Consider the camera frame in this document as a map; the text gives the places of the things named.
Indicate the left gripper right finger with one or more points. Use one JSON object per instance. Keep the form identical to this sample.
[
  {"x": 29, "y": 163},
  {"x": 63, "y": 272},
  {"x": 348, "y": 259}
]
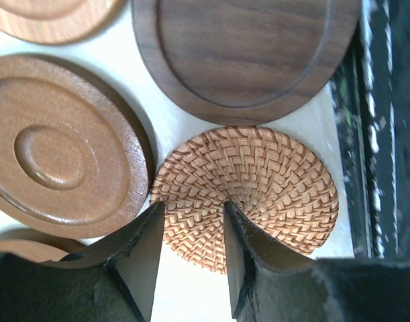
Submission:
[{"x": 271, "y": 282}]

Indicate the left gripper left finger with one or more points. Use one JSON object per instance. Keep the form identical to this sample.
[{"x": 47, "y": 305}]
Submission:
[{"x": 113, "y": 279}]

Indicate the brown ringed wooden saucer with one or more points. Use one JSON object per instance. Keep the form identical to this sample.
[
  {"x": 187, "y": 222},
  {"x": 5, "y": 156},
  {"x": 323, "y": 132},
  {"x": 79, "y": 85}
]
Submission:
[{"x": 36, "y": 246}]

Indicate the woven rattan coaster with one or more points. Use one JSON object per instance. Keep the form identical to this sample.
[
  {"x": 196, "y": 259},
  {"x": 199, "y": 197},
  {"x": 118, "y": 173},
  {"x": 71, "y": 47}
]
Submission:
[{"x": 281, "y": 185}]

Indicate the large brown ringed saucer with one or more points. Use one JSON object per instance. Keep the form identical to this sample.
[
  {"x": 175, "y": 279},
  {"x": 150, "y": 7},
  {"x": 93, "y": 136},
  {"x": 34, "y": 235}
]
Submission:
[{"x": 75, "y": 161}]

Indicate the dark walnut round coaster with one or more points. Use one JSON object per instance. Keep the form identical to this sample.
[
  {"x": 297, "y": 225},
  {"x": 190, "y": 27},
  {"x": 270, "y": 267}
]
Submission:
[{"x": 243, "y": 62}]

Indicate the light wood round coaster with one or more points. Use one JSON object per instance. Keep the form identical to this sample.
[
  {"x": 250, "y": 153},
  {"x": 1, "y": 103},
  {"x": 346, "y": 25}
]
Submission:
[{"x": 55, "y": 22}]

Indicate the black aluminium base frame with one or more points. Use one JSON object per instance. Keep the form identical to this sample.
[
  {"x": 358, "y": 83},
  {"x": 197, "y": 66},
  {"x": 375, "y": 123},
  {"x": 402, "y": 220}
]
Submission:
[{"x": 371, "y": 93}]

